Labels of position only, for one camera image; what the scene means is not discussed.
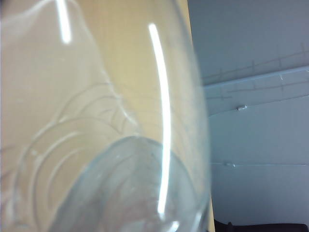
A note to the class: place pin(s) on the clear bottle with red label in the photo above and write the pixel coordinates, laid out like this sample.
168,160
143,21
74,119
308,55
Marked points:
96,120

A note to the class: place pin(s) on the black office chair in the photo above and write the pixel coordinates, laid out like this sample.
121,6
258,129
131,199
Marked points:
265,228

